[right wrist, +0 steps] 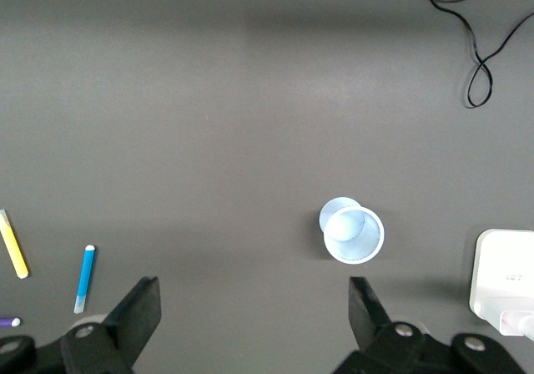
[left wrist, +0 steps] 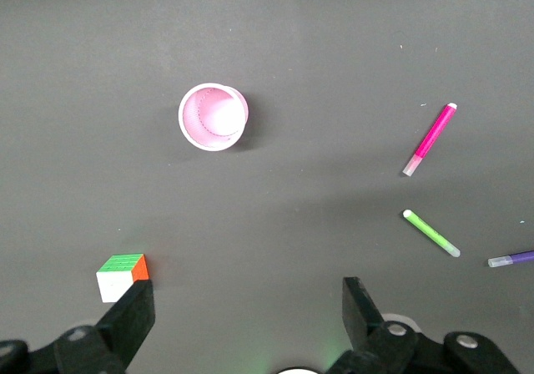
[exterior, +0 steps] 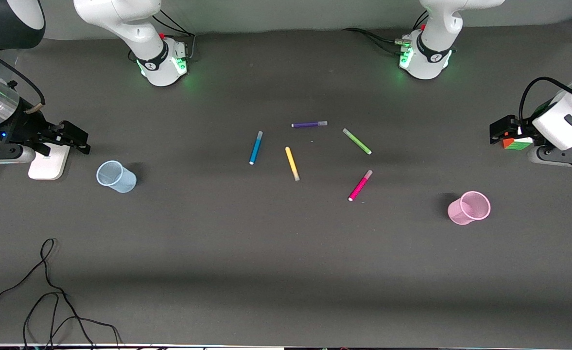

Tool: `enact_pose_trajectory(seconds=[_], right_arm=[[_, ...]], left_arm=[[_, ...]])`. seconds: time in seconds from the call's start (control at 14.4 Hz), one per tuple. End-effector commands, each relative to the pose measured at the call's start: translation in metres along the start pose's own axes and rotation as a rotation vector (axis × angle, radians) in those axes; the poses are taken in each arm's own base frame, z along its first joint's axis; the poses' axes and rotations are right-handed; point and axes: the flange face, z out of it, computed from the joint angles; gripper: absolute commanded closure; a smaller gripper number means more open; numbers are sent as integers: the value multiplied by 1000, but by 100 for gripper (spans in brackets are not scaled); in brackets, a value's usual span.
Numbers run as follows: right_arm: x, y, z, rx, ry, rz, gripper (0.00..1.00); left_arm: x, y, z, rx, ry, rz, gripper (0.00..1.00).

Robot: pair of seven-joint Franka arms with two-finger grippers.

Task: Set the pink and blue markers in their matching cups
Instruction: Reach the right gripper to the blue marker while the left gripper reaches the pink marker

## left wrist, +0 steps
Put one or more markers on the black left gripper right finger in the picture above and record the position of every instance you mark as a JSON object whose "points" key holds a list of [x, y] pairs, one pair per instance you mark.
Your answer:
{"points": [[359, 311]]}

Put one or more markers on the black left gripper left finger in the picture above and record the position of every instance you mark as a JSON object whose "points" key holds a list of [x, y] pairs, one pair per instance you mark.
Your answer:
{"points": [[125, 319]]}

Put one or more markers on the pink marker with clear cap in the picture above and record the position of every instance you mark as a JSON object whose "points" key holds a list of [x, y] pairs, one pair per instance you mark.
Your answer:
{"points": [[431, 138]]}

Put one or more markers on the small Rubik's cube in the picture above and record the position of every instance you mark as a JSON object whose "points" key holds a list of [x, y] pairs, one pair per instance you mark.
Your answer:
{"points": [[114, 282]]}

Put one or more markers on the green marker with clear cap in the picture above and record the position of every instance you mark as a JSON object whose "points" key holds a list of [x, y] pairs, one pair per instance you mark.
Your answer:
{"points": [[429, 231]]}

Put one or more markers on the purple marker with clear cap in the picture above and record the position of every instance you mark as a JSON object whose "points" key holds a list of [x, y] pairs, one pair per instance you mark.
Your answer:
{"points": [[517, 259]]}

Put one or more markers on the pink translucent plastic cup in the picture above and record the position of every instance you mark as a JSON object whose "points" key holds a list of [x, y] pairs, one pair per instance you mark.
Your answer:
{"points": [[200, 115]]}

